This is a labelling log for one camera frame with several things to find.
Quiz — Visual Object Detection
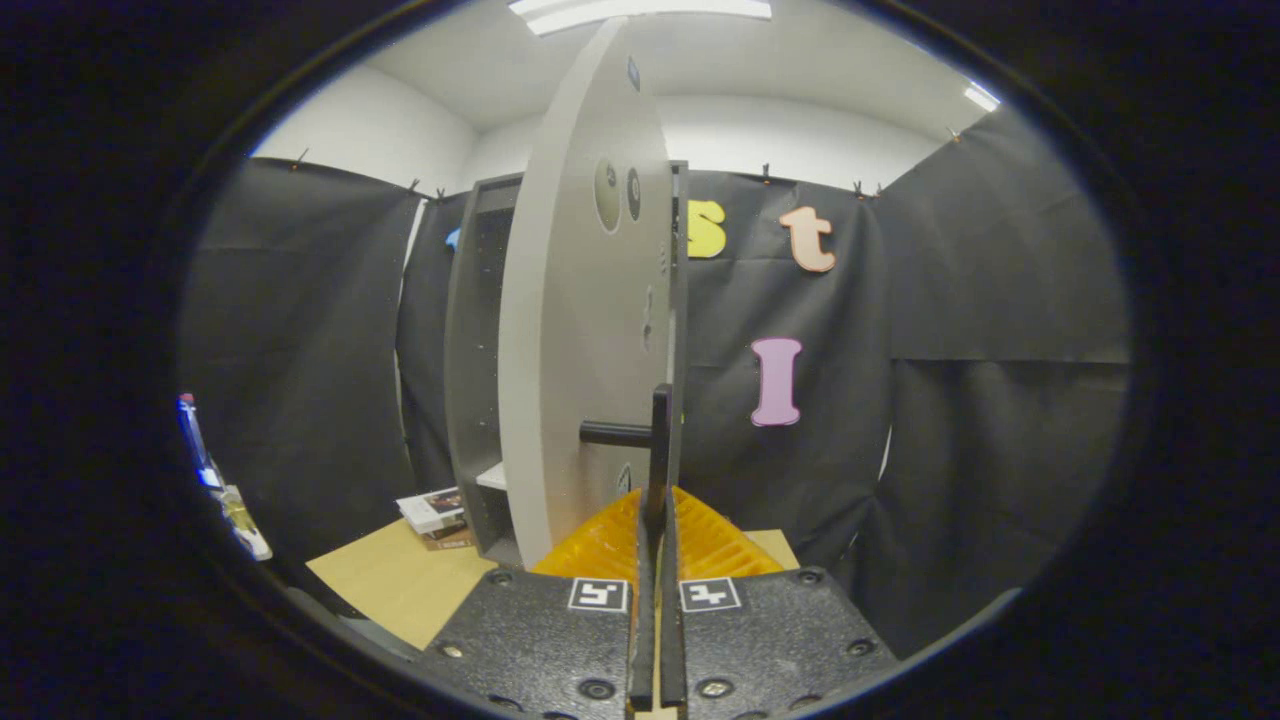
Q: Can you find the blurred white and blue clutter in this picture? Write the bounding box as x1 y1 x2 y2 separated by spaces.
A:
178 393 273 561

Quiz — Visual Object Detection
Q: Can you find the light grey shoe cabinet door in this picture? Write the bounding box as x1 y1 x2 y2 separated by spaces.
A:
497 18 691 569

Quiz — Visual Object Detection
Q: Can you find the grey shoe cabinet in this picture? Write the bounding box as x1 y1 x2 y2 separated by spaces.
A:
443 160 691 569

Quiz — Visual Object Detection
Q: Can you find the black door handle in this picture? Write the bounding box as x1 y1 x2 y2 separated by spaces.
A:
580 385 673 531

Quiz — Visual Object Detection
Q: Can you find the long ceiling light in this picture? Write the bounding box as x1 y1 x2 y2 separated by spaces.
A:
508 0 773 36

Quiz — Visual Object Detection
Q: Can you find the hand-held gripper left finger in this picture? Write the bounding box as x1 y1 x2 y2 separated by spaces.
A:
418 487 656 720

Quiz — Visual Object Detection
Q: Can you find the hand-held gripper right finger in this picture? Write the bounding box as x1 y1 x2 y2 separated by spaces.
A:
660 487 901 720

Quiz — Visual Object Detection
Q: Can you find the black backdrop cloth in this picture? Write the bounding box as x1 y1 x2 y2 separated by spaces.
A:
180 105 1133 661

